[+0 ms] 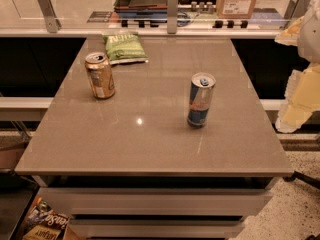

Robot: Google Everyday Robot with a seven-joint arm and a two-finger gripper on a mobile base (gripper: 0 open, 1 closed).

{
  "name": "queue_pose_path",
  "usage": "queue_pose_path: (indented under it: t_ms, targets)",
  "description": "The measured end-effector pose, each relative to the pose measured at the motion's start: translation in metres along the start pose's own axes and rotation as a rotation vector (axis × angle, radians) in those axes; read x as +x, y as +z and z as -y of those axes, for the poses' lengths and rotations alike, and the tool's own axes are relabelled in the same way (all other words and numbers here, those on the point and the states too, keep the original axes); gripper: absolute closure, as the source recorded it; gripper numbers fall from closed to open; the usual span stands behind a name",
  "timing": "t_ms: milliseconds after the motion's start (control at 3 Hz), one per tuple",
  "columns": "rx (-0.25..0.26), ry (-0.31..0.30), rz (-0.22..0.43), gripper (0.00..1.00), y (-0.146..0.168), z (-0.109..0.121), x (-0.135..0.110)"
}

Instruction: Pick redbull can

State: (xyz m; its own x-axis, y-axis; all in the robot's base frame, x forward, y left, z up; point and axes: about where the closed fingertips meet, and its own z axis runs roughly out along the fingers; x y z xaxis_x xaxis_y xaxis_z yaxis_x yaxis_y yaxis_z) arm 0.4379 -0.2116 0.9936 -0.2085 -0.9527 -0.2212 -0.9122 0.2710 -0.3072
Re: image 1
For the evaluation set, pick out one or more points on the cardboard box with label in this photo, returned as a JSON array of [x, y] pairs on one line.
[[235, 9]]

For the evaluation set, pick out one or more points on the upper white drawer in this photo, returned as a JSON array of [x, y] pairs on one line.
[[192, 202]]

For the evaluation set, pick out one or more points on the middle metal bracket post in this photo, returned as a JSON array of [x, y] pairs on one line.
[[172, 11]]

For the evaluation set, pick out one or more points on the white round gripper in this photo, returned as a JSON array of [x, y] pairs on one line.
[[310, 34]]

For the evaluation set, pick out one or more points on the metal bracket post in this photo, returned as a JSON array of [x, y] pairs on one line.
[[296, 9], [51, 21], [172, 11]]

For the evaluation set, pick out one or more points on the gold soda can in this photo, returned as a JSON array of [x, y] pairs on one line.
[[100, 75]]

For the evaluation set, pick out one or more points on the magazine stack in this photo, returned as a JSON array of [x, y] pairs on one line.
[[43, 223]]

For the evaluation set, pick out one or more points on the blue silver redbull can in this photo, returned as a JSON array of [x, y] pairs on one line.
[[201, 91]]

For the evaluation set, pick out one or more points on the right metal bracket post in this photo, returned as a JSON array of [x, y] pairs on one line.
[[296, 9]]

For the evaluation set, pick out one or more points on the green chip bag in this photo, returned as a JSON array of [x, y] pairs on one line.
[[124, 48]]

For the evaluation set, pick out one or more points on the left metal bracket post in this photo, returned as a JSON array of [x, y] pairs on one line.
[[51, 21]]

